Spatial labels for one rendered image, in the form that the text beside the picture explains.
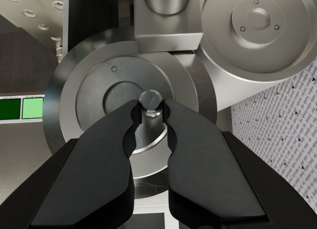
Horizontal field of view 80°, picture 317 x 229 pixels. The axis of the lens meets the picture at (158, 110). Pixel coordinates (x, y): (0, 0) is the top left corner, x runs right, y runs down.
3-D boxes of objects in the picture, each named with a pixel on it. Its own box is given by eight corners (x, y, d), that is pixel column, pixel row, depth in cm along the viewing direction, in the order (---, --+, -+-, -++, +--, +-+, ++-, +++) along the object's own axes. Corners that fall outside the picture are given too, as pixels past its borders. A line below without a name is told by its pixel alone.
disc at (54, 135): (207, 19, 17) (228, 192, 15) (205, 22, 18) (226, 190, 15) (42, 31, 17) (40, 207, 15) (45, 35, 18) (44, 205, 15)
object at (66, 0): (70, -101, 20) (67, 65, 18) (118, 26, 44) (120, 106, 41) (66, -100, 20) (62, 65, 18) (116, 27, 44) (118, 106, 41)
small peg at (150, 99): (157, 115, 11) (135, 107, 11) (158, 120, 14) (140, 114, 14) (165, 93, 11) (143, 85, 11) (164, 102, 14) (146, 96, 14)
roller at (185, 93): (191, 35, 16) (206, 173, 15) (172, 97, 42) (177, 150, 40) (58, 45, 16) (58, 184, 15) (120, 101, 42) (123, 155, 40)
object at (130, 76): (88, 46, 15) (184, 64, 14) (96, 56, 17) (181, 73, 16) (62, 142, 14) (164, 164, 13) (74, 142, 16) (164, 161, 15)
